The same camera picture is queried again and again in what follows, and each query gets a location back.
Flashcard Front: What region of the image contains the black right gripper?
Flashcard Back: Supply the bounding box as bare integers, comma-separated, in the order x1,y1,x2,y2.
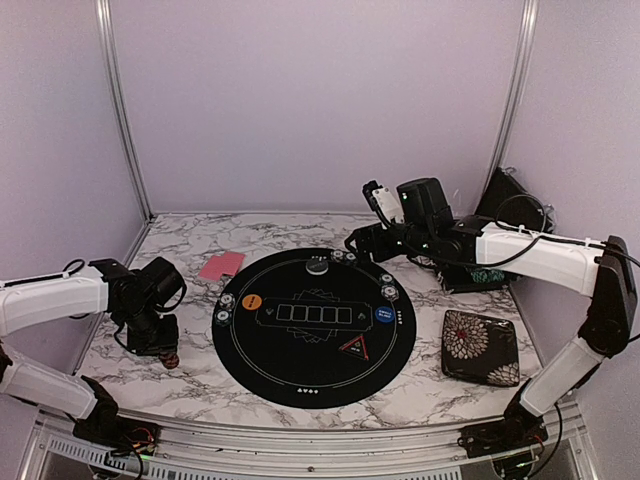
344,222,433,266

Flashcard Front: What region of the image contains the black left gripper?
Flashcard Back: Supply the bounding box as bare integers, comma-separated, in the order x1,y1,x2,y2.
119,303,178,357

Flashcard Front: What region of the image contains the red poker chip stack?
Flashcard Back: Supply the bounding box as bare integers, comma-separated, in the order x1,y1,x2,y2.
159,353,180,370

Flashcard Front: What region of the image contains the grey chip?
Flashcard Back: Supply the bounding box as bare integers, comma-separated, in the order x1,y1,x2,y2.
331,250,345,262
381,285,400,302
218,293,236,311

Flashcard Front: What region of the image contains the blue small blind button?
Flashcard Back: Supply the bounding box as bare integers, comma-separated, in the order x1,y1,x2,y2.
375,307,396,324

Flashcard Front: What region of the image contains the orange big blind button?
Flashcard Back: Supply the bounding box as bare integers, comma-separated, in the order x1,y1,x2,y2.
241,294,263,311

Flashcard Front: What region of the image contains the black dealer button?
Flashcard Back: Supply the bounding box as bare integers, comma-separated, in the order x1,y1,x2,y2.
305,258,329,276

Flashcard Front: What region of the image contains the red triangle all-in marker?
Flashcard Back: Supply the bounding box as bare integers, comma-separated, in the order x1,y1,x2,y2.
339,334,370,361

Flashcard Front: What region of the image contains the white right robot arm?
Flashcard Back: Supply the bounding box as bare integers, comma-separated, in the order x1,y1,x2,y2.
345,178,638,448

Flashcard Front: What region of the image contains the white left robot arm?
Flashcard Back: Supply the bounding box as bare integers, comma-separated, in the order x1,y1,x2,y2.
1,257,187,445

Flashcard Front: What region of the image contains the black poker chip case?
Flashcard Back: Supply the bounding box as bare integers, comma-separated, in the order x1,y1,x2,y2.
430,167,554,293

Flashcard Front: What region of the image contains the red playing card deck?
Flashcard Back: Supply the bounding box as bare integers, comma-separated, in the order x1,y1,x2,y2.
199,251,245,282

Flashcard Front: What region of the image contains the floral patterned pouch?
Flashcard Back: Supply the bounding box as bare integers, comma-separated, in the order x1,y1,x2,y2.
441,310,520,388

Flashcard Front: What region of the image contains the round black poker mat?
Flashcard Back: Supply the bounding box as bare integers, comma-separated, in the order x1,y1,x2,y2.
211,248,417,409

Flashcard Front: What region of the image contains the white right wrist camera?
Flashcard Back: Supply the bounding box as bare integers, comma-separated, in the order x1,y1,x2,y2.
362,180,404,228

